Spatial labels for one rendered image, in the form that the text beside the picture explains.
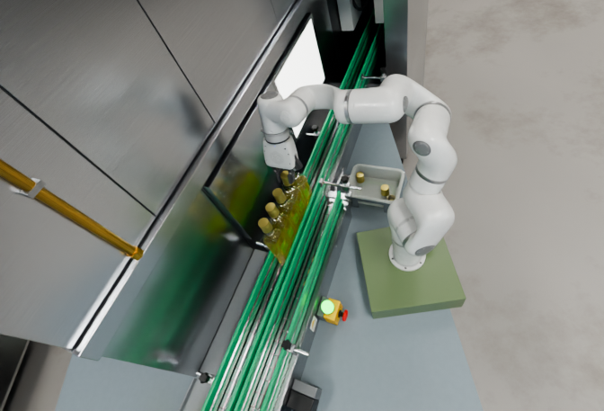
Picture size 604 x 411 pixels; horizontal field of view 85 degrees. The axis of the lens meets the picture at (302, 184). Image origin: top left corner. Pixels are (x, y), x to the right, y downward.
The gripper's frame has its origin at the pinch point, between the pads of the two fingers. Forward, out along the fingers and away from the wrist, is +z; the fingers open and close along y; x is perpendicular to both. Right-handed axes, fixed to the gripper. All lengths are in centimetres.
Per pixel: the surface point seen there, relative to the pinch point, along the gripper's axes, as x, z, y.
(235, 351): -44, 39, -4
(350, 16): 108, -21, -10
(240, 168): -5.3, -4.7, -13.2
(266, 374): -45, 44, 7
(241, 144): -1.4, -11.6, -13.3
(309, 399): -45, 49, 21
